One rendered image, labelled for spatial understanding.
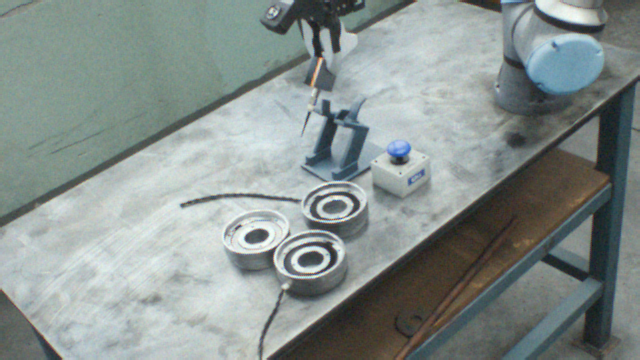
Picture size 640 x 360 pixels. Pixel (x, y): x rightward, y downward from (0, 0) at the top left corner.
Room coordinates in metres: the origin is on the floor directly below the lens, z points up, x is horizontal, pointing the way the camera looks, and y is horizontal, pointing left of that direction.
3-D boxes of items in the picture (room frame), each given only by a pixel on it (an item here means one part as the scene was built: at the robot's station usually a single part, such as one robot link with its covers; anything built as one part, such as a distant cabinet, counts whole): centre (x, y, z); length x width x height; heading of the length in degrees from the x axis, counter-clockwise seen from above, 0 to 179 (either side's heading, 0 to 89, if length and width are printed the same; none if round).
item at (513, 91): (1.29, -0.41, 0.85); 0.15 x 0.15 x 0.10
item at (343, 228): (1.02, 0.00, 0.82); 0.10 x 0.10 x 0.04
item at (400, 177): (1.10, -0.13, 0.82); 0.08 x 0.07 x 0.05; 127
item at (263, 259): (0.97, 0.12, 0.82); 0.10 x 0.10 x 0.04
